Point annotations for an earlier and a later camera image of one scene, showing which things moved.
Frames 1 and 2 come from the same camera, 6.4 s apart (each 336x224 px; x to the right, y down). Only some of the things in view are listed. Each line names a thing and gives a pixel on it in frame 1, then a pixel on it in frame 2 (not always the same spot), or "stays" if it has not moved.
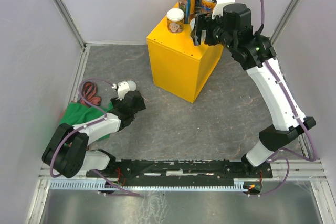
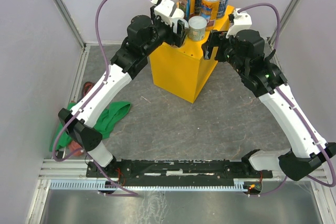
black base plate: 178,170 stays
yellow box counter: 179,66 stays
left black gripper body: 140,100 to 176,34
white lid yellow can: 132,85 to 178,13
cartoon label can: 208,5 stays
